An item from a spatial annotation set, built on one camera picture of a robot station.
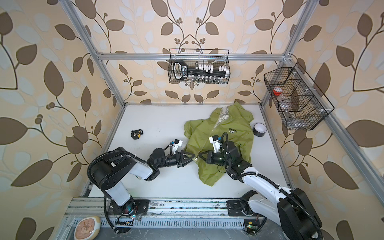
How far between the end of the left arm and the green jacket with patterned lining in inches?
3.8

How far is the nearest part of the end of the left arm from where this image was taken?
697 millimetres

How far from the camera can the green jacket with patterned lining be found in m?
0.88
